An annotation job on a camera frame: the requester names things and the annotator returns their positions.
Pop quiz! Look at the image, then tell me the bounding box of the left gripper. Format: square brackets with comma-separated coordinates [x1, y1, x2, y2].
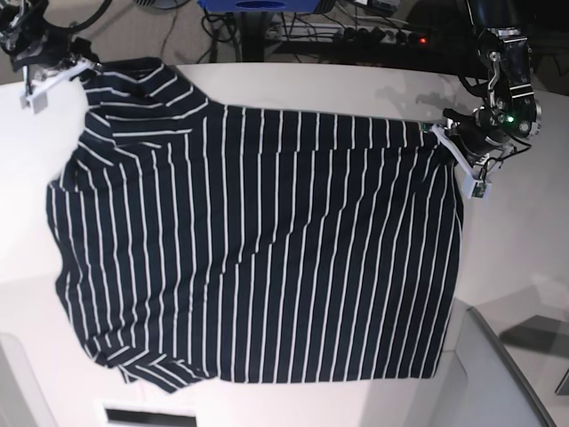
[422, 106, 533, 199]

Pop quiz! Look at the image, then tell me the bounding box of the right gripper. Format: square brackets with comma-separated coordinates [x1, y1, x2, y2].
[11, 37, 100, 114]

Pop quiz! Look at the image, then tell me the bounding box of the navy white striped t-shirt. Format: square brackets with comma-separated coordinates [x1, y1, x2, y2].
[46, 59, 463, 393]

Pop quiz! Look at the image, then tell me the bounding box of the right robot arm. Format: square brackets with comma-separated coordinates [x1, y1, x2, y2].
[1, 1, 111, 114]

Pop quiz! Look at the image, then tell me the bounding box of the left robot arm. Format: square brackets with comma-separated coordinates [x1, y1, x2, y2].
[429, 1, 541, 199]

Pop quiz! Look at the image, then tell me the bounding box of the red lit power strip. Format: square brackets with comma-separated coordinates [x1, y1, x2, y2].
[266, 21, 430, 48]

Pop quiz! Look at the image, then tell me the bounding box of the grey partition panel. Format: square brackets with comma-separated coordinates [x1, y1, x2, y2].
[357, 306, 559, 427]

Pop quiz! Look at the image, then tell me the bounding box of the white slotted box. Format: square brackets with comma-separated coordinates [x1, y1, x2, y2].
[102, 403, 198, 427]

